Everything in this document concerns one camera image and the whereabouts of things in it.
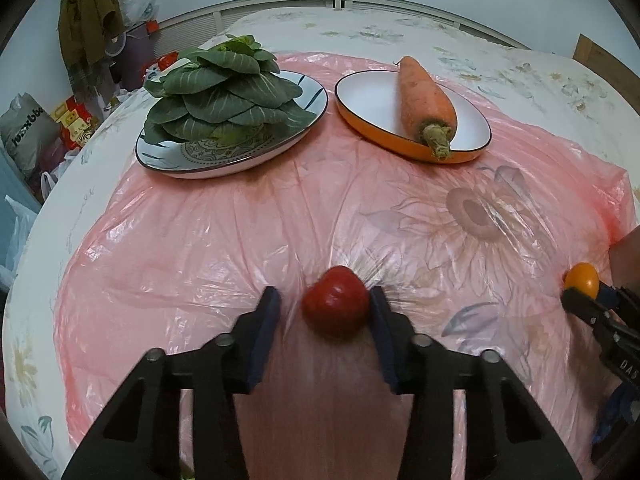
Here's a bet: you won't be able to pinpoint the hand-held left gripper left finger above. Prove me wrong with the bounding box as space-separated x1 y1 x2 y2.
60 286 282 480

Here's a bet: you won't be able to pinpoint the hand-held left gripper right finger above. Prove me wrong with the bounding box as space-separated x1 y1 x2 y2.
369 286 583 480

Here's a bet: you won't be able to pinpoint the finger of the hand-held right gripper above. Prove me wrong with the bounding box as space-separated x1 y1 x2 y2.
560 285 632 357
597 281 640 332

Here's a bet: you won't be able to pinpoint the orange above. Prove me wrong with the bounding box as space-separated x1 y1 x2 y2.
563 262 600 300

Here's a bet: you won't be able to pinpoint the red tomato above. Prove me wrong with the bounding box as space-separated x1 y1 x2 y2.
301 266 372 338

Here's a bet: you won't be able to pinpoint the black and rose electric kettle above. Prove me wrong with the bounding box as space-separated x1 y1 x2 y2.
611 225 640 291

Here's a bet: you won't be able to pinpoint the pink plastic sheet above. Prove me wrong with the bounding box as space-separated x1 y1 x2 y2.
52 51 628 480

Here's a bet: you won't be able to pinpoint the patterned oval plate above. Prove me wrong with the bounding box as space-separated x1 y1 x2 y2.
136 71 329 180

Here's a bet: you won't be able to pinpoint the orange-rimmed white plate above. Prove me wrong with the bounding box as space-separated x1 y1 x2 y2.
334 70 492 164

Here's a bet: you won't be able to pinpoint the carrot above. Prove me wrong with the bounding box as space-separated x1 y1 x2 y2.
397 56 458 162

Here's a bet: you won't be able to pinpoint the brown wooden board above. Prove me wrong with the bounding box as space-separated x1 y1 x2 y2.
572 34 621 76

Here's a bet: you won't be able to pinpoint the green bok choy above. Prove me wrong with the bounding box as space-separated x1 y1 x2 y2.
144 35 317 142

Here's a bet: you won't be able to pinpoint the white plastic bag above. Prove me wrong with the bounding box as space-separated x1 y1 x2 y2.
40 150 81 196
5 195 38 271

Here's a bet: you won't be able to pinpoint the red and yellow boxes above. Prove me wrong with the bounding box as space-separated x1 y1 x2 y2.
50 95 98 151

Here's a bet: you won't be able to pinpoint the floral bed sheet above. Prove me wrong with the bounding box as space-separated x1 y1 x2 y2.
2 7 640 480

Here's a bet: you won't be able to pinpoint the purple bin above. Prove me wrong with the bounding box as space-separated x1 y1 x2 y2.
115 20 160 91

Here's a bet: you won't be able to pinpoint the grey printed bag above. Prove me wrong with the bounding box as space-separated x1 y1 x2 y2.
0 94 61 178

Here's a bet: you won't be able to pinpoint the clear plastic bags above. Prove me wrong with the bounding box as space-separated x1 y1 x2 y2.
120 0 161 23

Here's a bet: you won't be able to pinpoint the olive hanging coat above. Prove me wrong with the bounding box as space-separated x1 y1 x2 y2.
58 0 126 68

